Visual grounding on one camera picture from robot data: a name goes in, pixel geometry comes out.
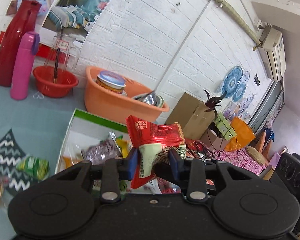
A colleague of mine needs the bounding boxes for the brown-label pasta snack bag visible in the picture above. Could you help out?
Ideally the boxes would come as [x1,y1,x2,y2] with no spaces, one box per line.
[81,139,121,165]

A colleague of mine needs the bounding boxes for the orange snack bag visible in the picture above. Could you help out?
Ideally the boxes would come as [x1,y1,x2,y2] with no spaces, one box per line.
[63,155,83,168]

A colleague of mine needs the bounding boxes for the red top snack bag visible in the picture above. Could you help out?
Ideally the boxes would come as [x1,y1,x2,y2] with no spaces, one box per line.
[126,115,187,189]

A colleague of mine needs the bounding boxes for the yellow snack bag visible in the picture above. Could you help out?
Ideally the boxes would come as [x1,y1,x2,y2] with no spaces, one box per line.
[116,136,133,158]

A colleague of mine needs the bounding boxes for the green cardboard box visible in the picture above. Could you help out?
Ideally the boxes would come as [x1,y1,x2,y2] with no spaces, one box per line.
[55,108,129,173]

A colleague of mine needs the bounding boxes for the light green small box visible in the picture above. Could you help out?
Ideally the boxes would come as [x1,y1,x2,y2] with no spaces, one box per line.
[214,113,236,141]

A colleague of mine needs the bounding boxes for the brown cardboard box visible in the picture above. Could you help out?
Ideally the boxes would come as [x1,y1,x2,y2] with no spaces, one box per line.
[165,93,215,140]

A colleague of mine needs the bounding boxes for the orange plastic bag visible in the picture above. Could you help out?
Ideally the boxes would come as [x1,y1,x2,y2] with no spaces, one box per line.
[224,117,256,152]

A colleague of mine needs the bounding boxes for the orange plastic tub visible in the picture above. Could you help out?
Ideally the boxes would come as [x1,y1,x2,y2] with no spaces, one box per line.
[84,66,170,124]

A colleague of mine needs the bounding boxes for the dark purple plant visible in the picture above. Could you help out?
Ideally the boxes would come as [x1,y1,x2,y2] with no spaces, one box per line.
[204,89,226,113]

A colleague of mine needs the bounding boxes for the green small snack packet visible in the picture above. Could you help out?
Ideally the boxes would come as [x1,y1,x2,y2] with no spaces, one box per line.
[16,156,50,180]

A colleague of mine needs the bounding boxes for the steel bowl in tub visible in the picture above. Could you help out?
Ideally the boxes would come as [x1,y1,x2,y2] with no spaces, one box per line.
[132,91,164,107]

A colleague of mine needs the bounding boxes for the lidded jar in tub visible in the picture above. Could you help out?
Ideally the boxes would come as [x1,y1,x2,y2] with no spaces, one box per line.
[95,70,126,94]

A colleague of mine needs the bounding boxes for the blue paper fan decorations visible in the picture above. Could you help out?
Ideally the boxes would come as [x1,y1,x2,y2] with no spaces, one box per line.
[218,66,250,102]

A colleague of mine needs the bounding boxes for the red plastic basin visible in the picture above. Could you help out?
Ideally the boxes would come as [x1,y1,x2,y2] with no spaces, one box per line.
[33,66,78,98]

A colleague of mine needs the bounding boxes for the clear glass pitcher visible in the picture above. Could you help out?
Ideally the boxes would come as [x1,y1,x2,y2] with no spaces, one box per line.
[44,33,81,71]

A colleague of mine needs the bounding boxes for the pink water bottle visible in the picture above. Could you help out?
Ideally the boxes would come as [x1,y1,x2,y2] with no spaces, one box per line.
[10,31,40,100]

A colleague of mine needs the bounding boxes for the red thermos jug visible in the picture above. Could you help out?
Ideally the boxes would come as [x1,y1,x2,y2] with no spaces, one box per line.
[0,0,42,87]

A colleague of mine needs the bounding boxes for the wall air conditioner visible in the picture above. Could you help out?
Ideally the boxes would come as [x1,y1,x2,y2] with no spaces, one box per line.
[258,26,286,82]

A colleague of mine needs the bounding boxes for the bedding wall poster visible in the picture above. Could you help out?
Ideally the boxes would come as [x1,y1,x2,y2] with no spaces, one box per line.
[6,0,110,47]

